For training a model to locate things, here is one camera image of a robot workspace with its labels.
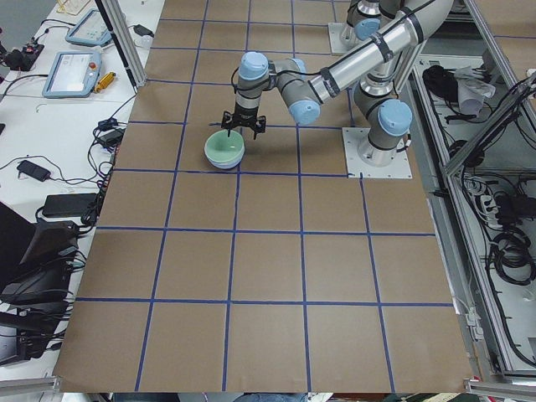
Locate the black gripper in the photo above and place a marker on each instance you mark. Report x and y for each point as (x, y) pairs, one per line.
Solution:
(244, 116)

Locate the green bowl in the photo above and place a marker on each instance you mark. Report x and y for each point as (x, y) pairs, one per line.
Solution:
(222, 146)

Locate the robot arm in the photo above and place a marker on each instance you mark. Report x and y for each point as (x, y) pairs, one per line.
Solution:
(369, 68)
(363, 19)

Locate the blue bowl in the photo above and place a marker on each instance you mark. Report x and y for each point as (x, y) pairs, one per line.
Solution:
(233, 162)

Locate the gold cylinder tool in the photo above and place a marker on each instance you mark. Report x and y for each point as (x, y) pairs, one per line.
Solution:
(104, 82)

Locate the near teach pendant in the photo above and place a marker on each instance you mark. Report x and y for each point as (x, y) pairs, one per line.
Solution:
(73, 74)

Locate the teach pendant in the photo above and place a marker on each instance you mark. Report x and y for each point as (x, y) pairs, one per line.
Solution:
(73, 74)
(90, 31)

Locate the far teach pendant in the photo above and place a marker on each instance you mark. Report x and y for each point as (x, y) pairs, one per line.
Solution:
(90, 31)

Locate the black power adapter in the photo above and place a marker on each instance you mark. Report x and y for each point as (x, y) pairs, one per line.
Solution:
(33, 170)

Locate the black equipment pile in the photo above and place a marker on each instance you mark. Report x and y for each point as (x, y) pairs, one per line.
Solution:
(37, 261)

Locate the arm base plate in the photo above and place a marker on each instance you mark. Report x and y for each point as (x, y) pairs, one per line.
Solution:
(337, 37)
(365, 161)

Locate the aluminium frame post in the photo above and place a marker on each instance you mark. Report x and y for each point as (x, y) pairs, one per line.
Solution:
(111, 12)

